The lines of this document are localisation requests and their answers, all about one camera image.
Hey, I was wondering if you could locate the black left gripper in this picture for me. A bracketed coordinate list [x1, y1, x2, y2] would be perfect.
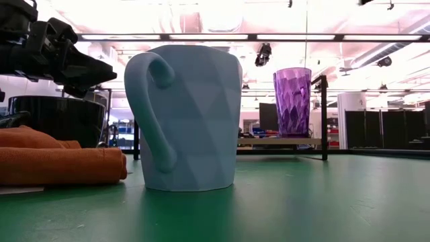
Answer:
[0, 17, 118, 99]

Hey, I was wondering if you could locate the light blue faceted mug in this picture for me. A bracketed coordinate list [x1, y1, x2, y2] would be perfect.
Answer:
[124, 44, 244, 193]

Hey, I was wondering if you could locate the orange folded cloth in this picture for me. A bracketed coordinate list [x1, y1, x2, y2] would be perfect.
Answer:
[0, 125, 128, 188]

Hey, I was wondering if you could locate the white paper sheet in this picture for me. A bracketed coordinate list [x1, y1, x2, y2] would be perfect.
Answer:
[0, 186, 45, 196]

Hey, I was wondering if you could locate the black computer monitor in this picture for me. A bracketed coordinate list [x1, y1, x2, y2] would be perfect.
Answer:
[259, 102, 280, 132]

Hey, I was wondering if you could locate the purple faceted plastic tumbler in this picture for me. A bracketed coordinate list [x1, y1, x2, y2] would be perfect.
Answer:
[272, 67, 312, 138]

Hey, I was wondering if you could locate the white round column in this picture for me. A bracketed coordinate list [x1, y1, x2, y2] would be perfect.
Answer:
[337, 91, 368, 150]

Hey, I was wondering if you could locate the black room partition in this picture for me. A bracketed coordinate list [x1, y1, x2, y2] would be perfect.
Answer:
[345, 110, 427, 150]

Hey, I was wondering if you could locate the overhead light bar frame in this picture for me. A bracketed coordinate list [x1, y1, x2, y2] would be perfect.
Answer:
[75, 32, 430, 44]

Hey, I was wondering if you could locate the black overhead camera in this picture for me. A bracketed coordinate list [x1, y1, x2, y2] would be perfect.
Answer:
[254, 42, 273, 68]

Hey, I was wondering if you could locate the black ceiling-mounted camera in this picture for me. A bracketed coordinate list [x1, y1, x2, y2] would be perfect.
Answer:
[376, 56, 393, 69]

